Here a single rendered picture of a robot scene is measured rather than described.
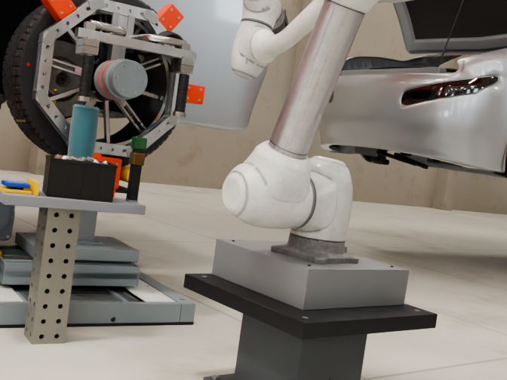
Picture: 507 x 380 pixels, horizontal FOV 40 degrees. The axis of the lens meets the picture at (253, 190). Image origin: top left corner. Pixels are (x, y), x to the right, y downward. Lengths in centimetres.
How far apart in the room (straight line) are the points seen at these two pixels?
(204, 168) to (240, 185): 852
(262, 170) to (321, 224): 24
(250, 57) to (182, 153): 792
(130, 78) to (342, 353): 116
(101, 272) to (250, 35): 108
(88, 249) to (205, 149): 762
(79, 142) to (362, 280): 108
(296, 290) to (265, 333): 21
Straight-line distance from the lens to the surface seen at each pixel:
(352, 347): 194
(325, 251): 186
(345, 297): 182
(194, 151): 1007
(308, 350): 182
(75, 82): 304
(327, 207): 182
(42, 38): 250
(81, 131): 240
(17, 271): 256
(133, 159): 225
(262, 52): 207
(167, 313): 256
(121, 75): 242
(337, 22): 165
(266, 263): 183
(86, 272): 263
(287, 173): 168
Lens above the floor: 68
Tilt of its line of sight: 3 degrees down
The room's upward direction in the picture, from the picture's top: 8 degrees clockwise
